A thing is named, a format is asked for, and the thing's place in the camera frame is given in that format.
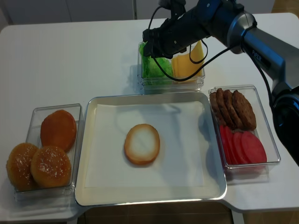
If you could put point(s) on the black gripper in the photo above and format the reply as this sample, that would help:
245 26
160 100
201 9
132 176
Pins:
173 36

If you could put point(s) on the green lettuce leaf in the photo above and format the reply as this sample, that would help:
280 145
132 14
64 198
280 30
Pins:
148 63

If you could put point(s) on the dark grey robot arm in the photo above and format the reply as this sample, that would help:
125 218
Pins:
228 22

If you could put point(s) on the yellow cheese slices stack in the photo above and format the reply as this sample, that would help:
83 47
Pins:
181 66

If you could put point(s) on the clear lettuce and cheese container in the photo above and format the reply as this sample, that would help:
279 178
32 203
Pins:
164 80

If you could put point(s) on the upright yellow cheese slice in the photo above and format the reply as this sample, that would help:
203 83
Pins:
196 55

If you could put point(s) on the brown meat patty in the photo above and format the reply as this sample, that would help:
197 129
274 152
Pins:
244 110
216 110
223 109
231 110

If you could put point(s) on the brown meat patty back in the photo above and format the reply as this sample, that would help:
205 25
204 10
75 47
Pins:
216 110

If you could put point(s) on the bottom bun half on tray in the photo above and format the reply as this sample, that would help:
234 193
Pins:
142 144

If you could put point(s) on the silver metal tray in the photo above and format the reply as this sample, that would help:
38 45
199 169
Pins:
214 188

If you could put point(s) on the brown meat patty front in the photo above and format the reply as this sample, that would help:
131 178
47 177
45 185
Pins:
244 110

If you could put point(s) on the white paper sheet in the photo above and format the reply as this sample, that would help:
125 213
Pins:
179 163

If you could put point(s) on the red tomato slice back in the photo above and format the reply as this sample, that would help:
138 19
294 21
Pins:
225 144

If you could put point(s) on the red tomato slice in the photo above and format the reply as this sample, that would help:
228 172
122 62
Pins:
238 148
225 144
229 137
253 148

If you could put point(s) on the plain brown bun half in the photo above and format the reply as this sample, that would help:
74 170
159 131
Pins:
59 129

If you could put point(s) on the clear patty and tomato container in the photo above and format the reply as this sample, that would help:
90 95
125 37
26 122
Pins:
249 171

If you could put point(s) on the red tomato slice front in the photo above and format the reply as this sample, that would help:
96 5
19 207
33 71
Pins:
253 148

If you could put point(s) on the sesame bun top right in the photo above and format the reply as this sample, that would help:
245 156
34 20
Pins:
51 167

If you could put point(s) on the sesame bun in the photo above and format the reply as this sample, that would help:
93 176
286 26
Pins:
18 167
51 167

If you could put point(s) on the clear bun container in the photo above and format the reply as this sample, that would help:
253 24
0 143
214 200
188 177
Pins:
33 137

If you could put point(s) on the sesame bun top left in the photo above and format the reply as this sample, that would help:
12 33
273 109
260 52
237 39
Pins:
18 167

